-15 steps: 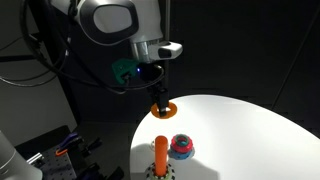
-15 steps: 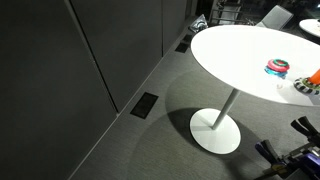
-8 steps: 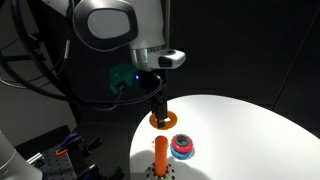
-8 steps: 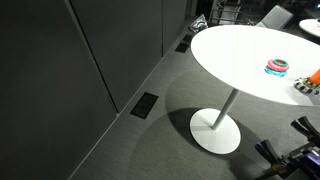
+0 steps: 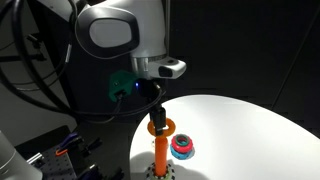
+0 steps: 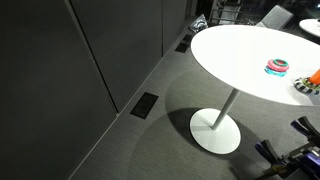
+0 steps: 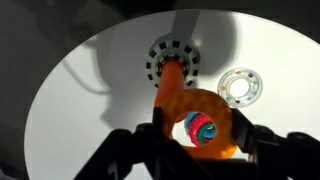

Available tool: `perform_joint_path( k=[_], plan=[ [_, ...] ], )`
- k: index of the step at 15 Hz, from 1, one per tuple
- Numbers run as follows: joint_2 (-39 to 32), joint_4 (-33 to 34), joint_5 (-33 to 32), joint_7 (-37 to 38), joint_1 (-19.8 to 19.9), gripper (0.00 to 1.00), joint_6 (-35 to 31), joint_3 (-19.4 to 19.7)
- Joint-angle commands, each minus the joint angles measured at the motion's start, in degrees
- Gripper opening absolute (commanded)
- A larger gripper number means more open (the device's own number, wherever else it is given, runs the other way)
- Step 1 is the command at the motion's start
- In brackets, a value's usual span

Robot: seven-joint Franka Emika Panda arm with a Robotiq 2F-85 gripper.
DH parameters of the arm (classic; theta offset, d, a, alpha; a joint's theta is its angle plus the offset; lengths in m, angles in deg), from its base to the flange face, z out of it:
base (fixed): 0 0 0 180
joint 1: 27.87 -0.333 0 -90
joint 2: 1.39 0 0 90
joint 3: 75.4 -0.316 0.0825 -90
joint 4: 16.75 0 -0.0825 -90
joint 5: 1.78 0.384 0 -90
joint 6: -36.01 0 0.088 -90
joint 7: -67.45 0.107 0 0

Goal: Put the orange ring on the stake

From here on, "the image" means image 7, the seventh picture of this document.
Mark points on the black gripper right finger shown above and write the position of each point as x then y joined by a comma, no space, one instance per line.
243,132

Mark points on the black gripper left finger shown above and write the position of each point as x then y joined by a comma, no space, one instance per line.
157,118

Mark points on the orange stake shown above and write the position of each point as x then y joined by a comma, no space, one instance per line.
171,81

